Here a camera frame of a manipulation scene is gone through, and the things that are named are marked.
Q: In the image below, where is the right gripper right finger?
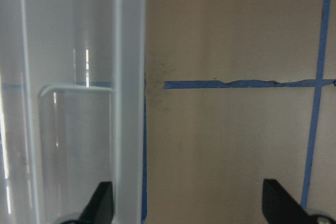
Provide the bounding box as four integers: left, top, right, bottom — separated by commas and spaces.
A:
262, 179, 315, 224

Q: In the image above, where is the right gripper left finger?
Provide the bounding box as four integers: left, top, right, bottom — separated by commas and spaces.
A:
78, 182, 114, 224

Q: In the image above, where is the clear ribbed box lid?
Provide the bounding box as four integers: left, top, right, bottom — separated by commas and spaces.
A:
1, 0, 146, 223

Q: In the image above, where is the brown paper table cover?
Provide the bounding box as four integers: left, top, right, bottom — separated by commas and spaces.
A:
145, 0, 335, 223

